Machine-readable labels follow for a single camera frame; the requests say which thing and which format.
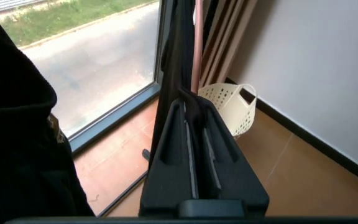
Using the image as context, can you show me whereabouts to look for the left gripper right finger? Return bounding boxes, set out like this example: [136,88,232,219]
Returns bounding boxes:
[197,96,270,218]

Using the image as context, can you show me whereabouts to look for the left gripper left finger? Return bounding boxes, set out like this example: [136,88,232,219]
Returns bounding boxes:
[138,98,199,218]

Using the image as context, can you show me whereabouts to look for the pink clothes hanger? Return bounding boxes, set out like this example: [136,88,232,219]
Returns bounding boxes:
[190,0,204,95]

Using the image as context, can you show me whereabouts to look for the black shorts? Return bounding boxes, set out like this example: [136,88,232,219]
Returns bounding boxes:
[0,2,96,224]

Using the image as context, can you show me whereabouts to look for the black clothes rack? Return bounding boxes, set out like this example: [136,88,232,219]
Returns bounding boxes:
[96,148,152,218]

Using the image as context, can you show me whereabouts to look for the white laundry basket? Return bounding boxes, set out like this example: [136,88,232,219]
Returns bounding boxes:
[197,82,258,139]

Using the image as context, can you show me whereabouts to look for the window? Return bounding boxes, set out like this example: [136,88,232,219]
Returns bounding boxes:
[0,0,175,156]

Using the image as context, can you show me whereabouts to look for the brown curtain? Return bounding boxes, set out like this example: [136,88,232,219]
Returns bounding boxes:
[198,0,260,88]

